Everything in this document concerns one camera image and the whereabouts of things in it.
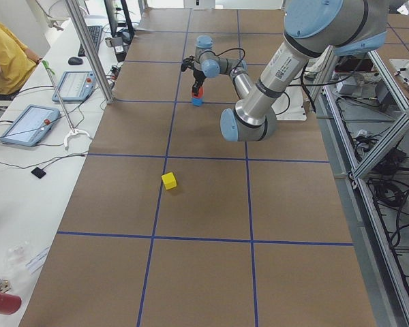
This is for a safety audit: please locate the yellow cube block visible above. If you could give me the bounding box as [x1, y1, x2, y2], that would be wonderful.
[161, 172, 177, 190]

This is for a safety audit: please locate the black computer mouse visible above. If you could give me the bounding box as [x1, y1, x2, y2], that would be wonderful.
[67, 57, 83, 65]

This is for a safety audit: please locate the blue cube block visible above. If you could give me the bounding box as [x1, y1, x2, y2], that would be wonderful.
[192, 97, 202, 106]

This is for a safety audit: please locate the black monitor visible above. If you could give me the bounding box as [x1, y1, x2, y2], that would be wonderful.
[104, 0, 135, 43]

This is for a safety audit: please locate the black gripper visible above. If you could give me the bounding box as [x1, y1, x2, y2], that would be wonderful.
[192, 69, 206, 95]

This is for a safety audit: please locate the grabber reach tool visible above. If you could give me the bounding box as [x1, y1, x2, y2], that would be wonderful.
[41, 59, 93, 150]

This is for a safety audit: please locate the near blue teach pendant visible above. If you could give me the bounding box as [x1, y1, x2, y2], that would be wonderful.
[0, 105, 60, 147]

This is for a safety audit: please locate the wrist black camera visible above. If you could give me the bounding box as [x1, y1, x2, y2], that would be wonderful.
[181, 55, 195, 72]

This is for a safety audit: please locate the black keyboard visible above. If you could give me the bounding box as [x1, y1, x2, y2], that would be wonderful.
[77, 25, 103, 57]

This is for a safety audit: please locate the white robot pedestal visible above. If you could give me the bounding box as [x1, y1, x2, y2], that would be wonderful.
[272, 87, 307, 121]

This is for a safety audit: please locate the blue teach pendant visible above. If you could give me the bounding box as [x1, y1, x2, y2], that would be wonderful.
[58, 71, 96, 103]
[0, 105, 60, 147]

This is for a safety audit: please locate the red cylinder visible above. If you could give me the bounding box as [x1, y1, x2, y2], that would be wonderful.
[0, 292, 22, 315]

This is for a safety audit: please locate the small black square pad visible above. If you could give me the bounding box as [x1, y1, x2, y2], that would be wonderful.
[31, 167, 46, 179]

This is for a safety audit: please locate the person in yellow shirt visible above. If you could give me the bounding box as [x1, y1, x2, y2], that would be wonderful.
[0, 22, 43, 99]

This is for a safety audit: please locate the far blue teach pendant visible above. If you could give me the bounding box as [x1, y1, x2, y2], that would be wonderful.
[58, 71, 96, 103]

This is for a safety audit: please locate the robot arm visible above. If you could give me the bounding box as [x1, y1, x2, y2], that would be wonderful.
[220, 0, 389, 142]
[181, 35, 252, 106]

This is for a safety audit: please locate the aluminium frame post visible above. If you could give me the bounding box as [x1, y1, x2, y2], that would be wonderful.
[65, 0, 114, 104]

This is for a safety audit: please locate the red cube block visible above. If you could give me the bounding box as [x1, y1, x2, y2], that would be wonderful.
[192, 89, 203, 99]

